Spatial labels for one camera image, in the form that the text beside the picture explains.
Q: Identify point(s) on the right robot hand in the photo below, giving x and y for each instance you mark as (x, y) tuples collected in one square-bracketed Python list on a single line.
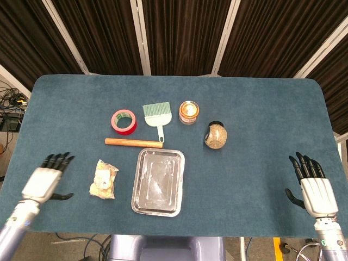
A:
[(317, 195)]

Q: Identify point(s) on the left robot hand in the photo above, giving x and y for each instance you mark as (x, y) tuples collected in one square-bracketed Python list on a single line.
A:
[(40, 184)]

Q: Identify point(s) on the plastic snack bag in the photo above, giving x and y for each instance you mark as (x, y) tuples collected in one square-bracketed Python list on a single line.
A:
[(103, 180)]

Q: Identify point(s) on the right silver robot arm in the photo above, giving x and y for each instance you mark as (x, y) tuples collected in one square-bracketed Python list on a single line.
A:
[(330, 239)]

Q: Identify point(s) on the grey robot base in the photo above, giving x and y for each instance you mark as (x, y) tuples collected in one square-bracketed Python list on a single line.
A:
[(166, 247)]

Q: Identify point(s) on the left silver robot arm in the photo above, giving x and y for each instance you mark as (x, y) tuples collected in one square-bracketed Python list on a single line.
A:
[(17, 224)]

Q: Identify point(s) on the rectangular stainless steel tray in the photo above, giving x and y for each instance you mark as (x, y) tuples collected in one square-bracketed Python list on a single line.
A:
[(158, 182)]

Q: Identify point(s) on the wooden rolling pin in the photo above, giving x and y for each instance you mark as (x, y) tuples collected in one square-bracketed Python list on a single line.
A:
[(134, 143)]

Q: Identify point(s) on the red tape roll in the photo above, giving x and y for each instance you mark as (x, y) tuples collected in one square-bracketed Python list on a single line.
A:
[(124, 121)]

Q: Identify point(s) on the black lid grain jar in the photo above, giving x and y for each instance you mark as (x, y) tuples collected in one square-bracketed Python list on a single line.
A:
[(215, 135)]

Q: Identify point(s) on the small green white brush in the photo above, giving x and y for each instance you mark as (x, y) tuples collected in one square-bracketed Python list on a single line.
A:
[(157, 114)]

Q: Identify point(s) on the blue felt table mat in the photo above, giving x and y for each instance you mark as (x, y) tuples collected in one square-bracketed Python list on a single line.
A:
[(174, 155)]

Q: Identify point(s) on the orange label glass jar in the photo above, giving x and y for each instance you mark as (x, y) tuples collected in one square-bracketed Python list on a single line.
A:
[(188, 112)]

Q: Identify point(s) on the dark brown curtain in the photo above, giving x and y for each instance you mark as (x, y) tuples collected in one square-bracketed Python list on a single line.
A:
[(185, 35)]

